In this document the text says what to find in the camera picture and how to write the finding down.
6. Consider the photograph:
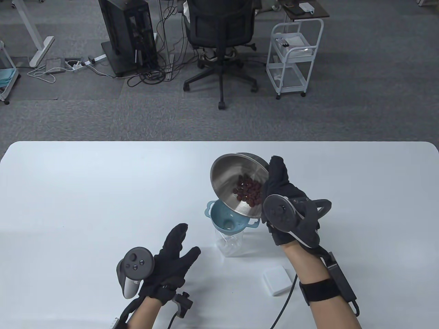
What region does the thick black cable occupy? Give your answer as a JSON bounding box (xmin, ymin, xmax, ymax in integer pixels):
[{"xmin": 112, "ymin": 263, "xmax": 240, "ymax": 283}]
[{"xmin": 315, "ymin": 199, "xmax": 332, "ymax": 256}]

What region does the white power strip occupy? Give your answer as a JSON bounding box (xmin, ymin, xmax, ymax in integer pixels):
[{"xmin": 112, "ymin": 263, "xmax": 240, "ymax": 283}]
[{"xmin": 65, "ymin": 54, "xmax": 107, "ymax": 71}]

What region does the bundle of black cables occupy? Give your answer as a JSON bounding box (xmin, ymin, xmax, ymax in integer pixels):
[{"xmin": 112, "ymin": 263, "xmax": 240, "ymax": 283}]
[{"xmin": 127, "ymin": 51, "xmax": 179, "ymax": 88}]

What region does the white cart with teal tray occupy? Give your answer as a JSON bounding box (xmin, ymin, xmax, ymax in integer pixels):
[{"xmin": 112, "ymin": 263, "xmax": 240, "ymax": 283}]
[{"xmin": 0, "ymin": 41, "xmax": 20, "ymax": 105}]

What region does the black office chair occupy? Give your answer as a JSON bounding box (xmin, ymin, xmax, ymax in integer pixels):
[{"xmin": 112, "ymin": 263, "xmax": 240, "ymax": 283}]
[{"xmin": 183, "ymin": 0, "xmax": 258, "ymax": 111}]

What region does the clear square coffee jar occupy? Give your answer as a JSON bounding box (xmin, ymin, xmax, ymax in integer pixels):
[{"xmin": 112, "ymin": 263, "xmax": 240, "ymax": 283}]
[{"xmin": 214, "ymin": 228, "xmax": 246, "ymax": 257}]

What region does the pile of dark red cranberries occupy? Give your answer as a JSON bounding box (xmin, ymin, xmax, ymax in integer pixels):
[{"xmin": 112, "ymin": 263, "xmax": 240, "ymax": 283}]
[{"xmin": 233, "ymin": 174, "xmax": 264, "ymax": 208}]

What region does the white floor cable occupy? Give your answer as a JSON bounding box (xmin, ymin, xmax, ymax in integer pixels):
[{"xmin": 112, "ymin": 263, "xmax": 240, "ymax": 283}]
[{"xmin": 27, "ymin": 66, "xmax": 57, "ymax": 84}]

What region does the black forearm strap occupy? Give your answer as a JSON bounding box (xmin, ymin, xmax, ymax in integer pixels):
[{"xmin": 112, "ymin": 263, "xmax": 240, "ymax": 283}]
[{"xmin": 299, "ymin": 278, "xmax": 343, "ymax": 306}]

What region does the steel mixing bowl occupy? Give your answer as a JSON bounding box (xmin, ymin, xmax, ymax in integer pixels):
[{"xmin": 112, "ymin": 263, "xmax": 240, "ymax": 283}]
[{"xmin": 210, "ymin": 153, "xmax": 271, "ymax": 219}]

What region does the person's left hand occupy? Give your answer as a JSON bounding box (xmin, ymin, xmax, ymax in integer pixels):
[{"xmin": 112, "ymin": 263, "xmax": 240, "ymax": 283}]
[{"xmin": 139, "ymin": 223, "xmax": 202, "ymax": 304}]

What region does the white desk leg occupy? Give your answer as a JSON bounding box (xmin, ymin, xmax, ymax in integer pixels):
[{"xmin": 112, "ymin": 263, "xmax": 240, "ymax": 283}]
[{"xmin": 12, "ymin": 0, "xmax": 55, "ymax": 68}]

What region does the white rolling cart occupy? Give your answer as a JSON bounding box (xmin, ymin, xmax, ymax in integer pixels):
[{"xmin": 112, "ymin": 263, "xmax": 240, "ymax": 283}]
[{"xmin": 266, "ymin": 18, "xmax": 324, "ymax": 100}]

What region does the blue plastic funnel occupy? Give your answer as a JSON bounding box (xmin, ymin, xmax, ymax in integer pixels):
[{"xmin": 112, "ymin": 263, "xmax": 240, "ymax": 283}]
[{"xmin": 206, "ymin": 199, "xmax": 260, "ymax": 236}]

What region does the white square jar lid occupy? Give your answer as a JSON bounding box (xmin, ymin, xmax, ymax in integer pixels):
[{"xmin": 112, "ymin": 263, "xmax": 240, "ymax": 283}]
[{"xmin": 263, "ymin": 267, "xmax": 293, "ymax": 296}]

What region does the person's right hand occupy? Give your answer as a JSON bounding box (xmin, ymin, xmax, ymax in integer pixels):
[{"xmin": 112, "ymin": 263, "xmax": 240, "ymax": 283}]
[{"xmin": 262, "ymin": 156, "xmax": 321, "ymax": 247}]

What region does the brown side table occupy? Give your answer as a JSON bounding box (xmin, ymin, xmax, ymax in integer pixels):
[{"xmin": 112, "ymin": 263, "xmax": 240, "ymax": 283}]
[{"xmin": 278, "ymin": 0, "xmax": 330, "ymax": 21}]

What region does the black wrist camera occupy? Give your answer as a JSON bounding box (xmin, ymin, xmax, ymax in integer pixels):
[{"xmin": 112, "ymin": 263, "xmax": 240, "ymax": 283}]
[{"xmin": 171, "ymin": 291, "xmax": 193, "ymax": 317}]

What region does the grey flat box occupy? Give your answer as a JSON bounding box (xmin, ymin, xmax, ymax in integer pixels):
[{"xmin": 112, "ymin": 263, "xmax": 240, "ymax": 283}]
[{"xmin": 46, "ymin": 58, "xmax": 66, "ymax": 74}]

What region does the person's right forearm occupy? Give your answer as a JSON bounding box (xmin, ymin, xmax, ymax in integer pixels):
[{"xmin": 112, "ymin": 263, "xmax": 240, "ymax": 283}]
[{"xmin": 281, "ymin": 236, "xmax": 362, "ymax": 329}]

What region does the black computer tower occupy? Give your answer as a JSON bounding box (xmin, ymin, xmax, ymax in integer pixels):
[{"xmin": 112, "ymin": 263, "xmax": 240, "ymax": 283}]
[{"xmin": 98, "ymin": 0, "xmax": 160, "ymax": 77}]

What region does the black and white controller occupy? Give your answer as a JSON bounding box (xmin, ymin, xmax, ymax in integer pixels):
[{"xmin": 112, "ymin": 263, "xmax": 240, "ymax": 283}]
[
  {"xmin": 117, "ymin": 246, "xmax": 155, "ymax": 299},
  {"xmin": 262, "ymin": 194, "xmax": 322, "ymax": 249}
]

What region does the person's left forearm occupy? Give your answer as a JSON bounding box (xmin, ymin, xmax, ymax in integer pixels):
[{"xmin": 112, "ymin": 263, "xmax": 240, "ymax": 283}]
[{"xmin": 129, "ymin": 297, "xmax": 162, "ymax": 329}]

